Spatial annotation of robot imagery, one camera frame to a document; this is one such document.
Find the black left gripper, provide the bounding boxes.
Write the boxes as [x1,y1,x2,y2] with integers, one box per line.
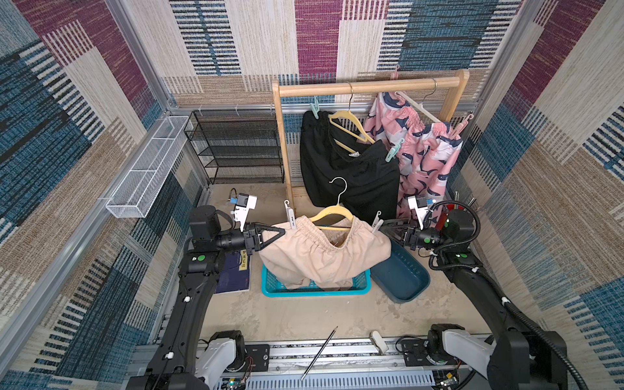
[214,223,284,260]

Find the white clothespin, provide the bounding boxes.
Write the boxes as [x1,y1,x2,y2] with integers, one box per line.
[284,199,297,230]
[372,211,384,232]

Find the beige shorts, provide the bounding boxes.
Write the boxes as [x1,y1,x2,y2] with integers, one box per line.
[258,216,392,290]

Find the yellow hanger of beige shorts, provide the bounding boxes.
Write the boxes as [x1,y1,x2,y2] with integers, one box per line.
[309,176,354,232]

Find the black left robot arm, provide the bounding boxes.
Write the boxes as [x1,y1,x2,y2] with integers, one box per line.
[127,206,285,389]

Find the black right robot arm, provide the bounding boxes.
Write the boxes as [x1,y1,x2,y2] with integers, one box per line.
[381,200,588,389]

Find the pink patterned shorts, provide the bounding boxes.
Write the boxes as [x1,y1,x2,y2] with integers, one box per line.
[363,92,462,218]

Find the black shorts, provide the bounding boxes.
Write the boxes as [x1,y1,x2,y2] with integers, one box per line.
[300,110,400,224]

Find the yellow hanger of black shorts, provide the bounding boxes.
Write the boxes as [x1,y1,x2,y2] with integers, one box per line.
[328,82,375,145]

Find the white hanger of pink shorts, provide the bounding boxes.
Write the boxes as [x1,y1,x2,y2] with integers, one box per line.
[396,78,441,123]

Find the dark teal plastic tray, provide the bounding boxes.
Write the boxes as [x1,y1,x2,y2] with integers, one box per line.
[370,240,431,304]

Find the red pen cup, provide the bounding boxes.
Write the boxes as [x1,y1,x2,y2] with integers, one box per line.
[435,207,449,231]

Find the turquoise plastic basket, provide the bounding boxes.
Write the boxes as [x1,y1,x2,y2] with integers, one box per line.
[262,266,372,298]

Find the dark blue book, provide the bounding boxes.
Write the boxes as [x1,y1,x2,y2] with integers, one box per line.
[215,250,250,294]

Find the mint clothespin lower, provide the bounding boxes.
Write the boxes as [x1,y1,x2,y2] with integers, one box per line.
[384,138,405,163]

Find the mint clothespin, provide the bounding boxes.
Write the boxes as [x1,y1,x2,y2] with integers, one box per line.
[384,138,405,163]
[310,96,320,120]

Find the small white block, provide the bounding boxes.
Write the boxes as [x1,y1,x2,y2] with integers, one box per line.
[369,331,389,355]

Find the thin metal rod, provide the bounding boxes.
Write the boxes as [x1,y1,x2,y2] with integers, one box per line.
[300,326,339,381]

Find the pink clothespin right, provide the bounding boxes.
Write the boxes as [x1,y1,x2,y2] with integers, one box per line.
[453,114,474,136]

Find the mint clothespin upper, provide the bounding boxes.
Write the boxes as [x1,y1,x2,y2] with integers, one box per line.
[310,96,320,120]

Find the wooden clothes rack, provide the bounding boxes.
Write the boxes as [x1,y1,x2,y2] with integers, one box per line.
[272,69,470,204]

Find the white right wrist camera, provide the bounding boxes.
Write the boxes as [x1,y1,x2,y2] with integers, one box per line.
[407,196,437,230]

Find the black wire shelf rack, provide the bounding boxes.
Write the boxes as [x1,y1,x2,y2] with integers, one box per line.
[185,110,284,185]

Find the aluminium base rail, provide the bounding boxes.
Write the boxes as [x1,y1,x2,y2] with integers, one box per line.
[134,337,489,389]

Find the white wire wall basket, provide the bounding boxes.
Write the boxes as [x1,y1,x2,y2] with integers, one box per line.
[106,116,189,219]

